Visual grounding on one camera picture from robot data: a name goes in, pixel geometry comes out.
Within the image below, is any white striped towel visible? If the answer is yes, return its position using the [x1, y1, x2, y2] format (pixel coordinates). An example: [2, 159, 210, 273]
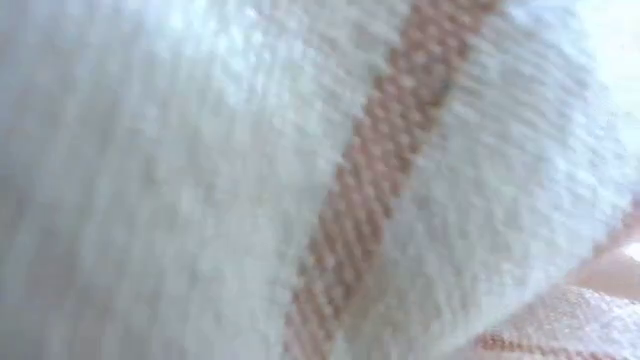
[0, 0, 640, 360]

